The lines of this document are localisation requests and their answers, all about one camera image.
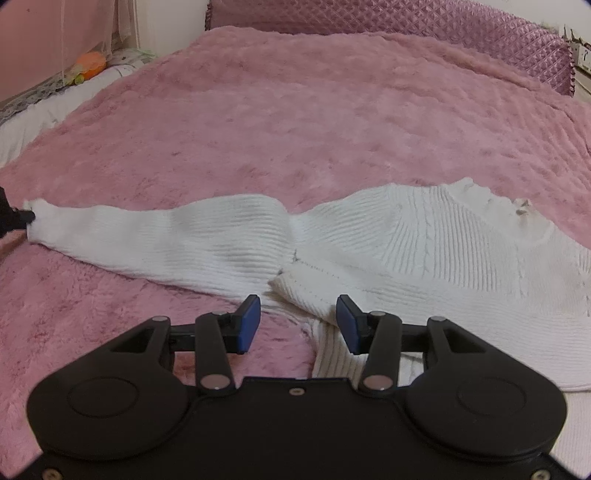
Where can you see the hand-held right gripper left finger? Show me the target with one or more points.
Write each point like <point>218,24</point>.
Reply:
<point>249,323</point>

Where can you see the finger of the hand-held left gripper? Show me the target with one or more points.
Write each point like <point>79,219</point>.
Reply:
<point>11,217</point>

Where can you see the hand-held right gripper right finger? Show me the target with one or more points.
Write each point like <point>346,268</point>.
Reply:
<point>348,327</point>

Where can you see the white knit sweater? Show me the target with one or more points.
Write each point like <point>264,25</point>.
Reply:
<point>392,240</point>

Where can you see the white bedsheet with lace trim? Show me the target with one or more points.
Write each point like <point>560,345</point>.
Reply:
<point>37,115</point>

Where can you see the orange plush toy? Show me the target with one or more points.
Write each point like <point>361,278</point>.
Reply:
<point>92,62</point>

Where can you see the pink fluffy blanket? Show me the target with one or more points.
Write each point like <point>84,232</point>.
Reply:
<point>277,129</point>

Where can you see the sheer bed curtain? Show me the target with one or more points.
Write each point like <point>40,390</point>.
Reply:
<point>122,23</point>

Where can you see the pink quilted headboard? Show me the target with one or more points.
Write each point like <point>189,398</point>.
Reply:
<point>415,23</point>

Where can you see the white wall socket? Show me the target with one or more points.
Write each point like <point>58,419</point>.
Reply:
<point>584,57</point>

